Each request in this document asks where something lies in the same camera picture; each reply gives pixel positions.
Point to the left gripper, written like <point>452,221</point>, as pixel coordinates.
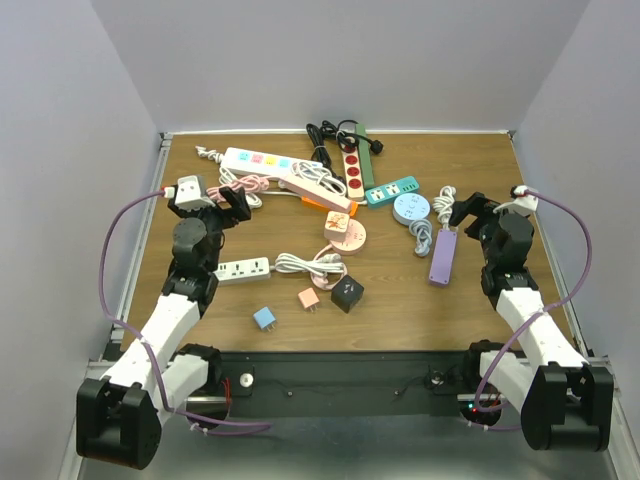
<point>230,216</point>

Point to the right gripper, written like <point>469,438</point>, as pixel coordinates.
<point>462,208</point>

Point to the black cube socket adapter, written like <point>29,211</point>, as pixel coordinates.
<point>346,293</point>

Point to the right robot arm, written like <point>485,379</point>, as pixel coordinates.
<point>564,402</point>

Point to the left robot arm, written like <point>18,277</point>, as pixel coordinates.
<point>120,416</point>

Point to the blue plug adapter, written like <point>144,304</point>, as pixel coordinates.
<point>265,319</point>

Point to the pink plug adapter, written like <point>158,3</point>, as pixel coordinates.
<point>308,299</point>

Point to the white colourful power strip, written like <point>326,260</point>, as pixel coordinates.
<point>247,162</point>

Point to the purple power strip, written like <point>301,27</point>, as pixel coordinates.
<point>442,259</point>

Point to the blue round socket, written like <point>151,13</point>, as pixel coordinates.
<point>410,207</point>

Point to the pink power strip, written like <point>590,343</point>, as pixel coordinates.
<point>309,189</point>

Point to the orange power strip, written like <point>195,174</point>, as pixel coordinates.
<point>322,208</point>

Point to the small white power strip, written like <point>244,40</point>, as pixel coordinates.
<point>243,271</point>

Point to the teal power strip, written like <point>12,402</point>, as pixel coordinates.
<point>386,194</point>

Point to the pink cube adapter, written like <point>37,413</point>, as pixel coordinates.
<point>336,226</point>

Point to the green power strip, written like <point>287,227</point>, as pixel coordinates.
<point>364,151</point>

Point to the pink round socket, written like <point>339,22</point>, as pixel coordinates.
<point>354,240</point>

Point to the beige red power strip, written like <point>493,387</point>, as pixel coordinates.
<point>348,143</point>

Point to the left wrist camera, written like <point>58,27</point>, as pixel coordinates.
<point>191,193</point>

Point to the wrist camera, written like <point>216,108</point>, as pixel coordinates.
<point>522,202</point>
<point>191,193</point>

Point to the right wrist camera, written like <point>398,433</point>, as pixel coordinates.
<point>522,202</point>

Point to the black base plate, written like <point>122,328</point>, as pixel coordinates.
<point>271,385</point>

